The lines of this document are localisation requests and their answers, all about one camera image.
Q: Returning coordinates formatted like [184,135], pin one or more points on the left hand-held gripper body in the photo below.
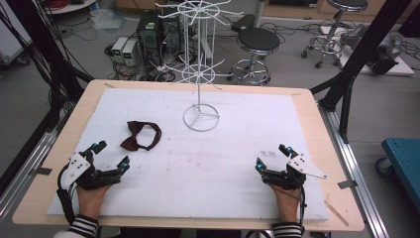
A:
[74,168]

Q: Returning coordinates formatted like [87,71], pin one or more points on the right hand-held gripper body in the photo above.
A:
[298,167]

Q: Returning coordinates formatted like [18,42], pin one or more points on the dark red bow tie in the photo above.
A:
[131,142]

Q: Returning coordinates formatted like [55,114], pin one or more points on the person's left hand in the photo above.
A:
[90,200]

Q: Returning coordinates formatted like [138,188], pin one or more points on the person's right hand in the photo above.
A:
[287,205]

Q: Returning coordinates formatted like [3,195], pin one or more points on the grey tape strip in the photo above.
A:
[41,171]
[347,184]

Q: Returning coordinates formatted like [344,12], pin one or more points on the white foam sheet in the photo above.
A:
[204,172]

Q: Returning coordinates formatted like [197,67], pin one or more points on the thin wooden stick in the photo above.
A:
[336,213]

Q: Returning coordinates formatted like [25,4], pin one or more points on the grey bench power supply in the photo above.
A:
[129,53]
[118,48]

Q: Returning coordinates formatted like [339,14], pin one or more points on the blue cart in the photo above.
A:
[402,162]

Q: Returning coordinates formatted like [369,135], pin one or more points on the black round stool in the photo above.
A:
[258,39]
[333,39]

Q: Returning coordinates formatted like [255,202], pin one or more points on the black computer tower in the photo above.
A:
[171,33]
[149,36]

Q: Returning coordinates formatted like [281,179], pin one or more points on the clear plastic bag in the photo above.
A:
[107,18]

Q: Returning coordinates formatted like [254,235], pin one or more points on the black flat cushion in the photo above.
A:
[243,22]

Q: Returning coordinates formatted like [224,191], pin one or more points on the white floor board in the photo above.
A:
[399,67]

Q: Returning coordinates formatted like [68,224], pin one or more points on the round white side table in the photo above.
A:
[71,6]

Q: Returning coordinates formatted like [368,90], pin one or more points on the aluminium rail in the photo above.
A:
[29,165]
[360,185]

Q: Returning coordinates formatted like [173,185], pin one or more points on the black metal frame stand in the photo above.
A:
[356,62]
[49,59]

